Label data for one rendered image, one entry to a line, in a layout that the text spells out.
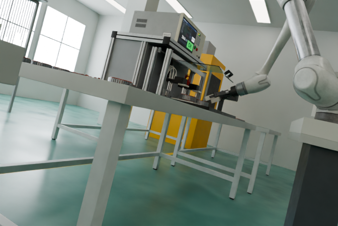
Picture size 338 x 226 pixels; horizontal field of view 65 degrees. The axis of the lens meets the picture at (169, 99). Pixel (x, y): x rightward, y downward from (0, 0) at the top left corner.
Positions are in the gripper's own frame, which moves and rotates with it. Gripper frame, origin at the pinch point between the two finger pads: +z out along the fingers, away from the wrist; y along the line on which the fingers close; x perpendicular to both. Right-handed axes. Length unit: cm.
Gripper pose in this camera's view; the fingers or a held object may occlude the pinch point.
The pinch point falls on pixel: (209, 99)
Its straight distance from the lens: 188.5
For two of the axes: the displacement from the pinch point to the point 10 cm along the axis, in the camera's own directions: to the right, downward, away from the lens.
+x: -2.3, -9.4, 2.5
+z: -8.7, 3.1, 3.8
